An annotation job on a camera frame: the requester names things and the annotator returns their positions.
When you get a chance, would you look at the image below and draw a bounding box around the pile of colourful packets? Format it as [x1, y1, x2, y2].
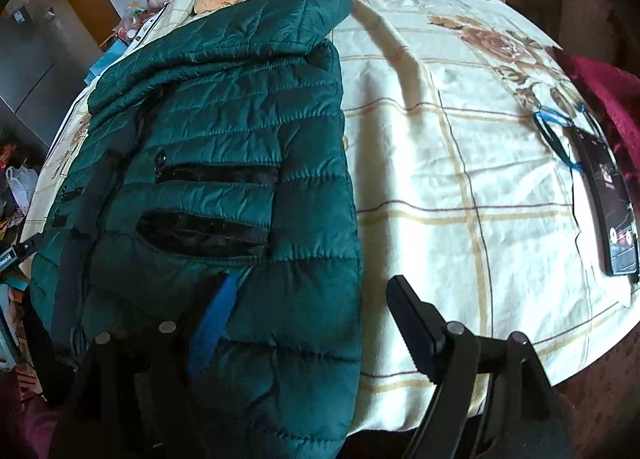
[0, 138, 27, 176]

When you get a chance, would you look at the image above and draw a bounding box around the white plastic bag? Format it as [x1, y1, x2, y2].
[5, 164, 39, 216]

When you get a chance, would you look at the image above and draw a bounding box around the black smartphone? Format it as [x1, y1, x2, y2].
[569, 126, 640, 277]

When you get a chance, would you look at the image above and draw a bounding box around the wooden door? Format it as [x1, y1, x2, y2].
[67, 0, 124, 48]

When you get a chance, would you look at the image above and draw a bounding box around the blue cord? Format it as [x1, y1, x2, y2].
[532, 101, 589, 173]

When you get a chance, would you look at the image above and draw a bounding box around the clutter of bottles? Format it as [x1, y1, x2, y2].
[112, 1, 152, 43]

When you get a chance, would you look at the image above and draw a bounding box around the blue bag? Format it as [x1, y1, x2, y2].
[88, 39, 129, 83]

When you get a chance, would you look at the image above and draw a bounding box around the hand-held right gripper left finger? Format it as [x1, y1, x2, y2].
[55, 273, 238, 459]

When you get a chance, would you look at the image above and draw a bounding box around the green quilted jacket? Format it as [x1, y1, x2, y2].
[29, 0, 364, 459]

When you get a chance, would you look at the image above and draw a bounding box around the dark red blanket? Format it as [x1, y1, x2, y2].
[552, 46, 640, 171]

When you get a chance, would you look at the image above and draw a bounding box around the grey refrigerator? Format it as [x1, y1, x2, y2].
[0, 4, 69, 151]

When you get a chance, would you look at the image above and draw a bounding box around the person's left forearm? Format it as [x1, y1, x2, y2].
[0, 371, 58, 459]

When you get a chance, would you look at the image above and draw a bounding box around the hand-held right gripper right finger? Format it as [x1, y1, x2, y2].
[386, 275, 577, 459]

